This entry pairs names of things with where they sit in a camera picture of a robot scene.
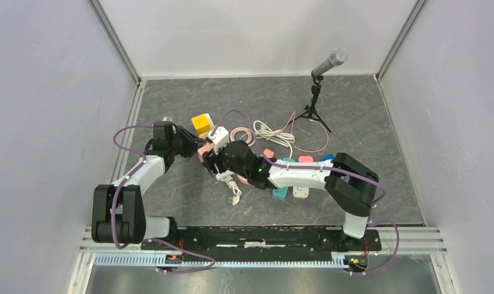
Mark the blue white green block stack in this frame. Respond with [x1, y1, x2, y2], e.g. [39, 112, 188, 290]
[321, 154, 336, 161]

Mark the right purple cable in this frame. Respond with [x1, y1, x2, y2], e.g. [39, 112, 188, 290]
[210, 109, 400, 277]

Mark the white power strip cord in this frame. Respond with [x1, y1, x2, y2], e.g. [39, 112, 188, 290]
[215, 170, 242, 206]

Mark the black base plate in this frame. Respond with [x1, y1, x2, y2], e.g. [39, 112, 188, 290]
[163, 225, 382, 262]

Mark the black tripod stand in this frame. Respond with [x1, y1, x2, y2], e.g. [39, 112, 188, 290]
[291, 75, 332, 133]

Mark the white coiled cable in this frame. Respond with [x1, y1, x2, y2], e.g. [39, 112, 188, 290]
[253, 119, 297, 159]

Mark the grey microphone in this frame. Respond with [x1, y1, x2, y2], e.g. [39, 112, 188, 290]
[311, 48, 348, 77]

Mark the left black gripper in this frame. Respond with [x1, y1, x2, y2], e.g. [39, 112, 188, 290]
[169, 127, 206, 159]

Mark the pink cube plug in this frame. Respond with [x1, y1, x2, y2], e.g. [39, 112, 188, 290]
[197, 143, 215, 162]

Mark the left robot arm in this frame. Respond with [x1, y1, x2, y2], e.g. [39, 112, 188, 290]
[91, 121, 206, 249]

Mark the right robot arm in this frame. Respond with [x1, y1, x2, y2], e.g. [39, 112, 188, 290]
[197, 141, 382, 250]

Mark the pink cable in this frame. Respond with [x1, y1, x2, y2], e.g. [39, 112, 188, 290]
[230, 111, 330, 154]

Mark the purple cable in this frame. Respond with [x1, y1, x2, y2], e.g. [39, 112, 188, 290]
[110, 124, 216, 275]
[210, 109, 400, 277]

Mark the small pink plug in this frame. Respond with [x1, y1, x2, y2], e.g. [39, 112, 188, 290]
[262, 148, 275, 159]

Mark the teal power strip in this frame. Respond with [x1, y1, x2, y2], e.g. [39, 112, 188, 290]
[271, 157, 295, 202]

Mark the yellow cube plug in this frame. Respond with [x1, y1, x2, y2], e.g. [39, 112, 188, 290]
[191, 113, 214, 135]

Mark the pink plug adapter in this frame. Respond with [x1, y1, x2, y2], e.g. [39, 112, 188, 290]
[298, 156, 314, 163]

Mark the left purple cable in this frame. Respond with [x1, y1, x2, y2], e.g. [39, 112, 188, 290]
[110, 124, 216, 275]

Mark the white plug adapter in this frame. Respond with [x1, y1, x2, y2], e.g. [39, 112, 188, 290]
[292, 187, 310, 199]

